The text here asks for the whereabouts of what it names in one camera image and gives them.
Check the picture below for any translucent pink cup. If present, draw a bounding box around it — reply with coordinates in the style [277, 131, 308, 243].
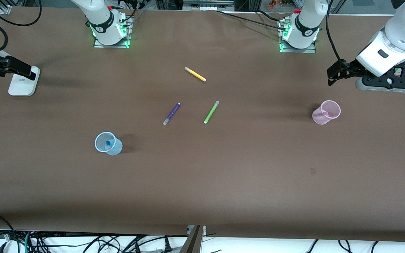
[312, 100, 341, 125]

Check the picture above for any translucent blue cup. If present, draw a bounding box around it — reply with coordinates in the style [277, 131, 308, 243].
[95, 132, 123, 156]

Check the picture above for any green marker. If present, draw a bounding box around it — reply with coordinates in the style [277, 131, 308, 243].
[204, 100, 220, 124]

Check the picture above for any yellow marker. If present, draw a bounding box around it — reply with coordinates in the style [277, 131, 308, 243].
[184, 66, 207, 82]

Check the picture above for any grey metal box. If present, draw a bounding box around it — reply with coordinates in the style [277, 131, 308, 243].
[183, 0, 235, 11]

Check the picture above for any purple marker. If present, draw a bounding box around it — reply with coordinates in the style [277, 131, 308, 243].
[163, 103, 181, 126]

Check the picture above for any metal table strut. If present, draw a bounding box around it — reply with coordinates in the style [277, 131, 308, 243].
[180, 225, 206, 253]

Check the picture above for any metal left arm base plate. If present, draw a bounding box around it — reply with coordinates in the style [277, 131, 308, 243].
[279, 19, 316, 54]

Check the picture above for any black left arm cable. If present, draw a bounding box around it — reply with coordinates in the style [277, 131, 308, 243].
[326, 0, 344, 62]

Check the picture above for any black looping cable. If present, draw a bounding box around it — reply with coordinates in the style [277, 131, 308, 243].
[0, 0, 43, 27]

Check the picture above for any short black table cable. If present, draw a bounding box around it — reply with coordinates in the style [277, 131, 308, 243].
[257, 10, 282, 21]

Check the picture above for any long black table cable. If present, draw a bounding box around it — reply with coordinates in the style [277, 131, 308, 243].
[217, 10, 289, 29]

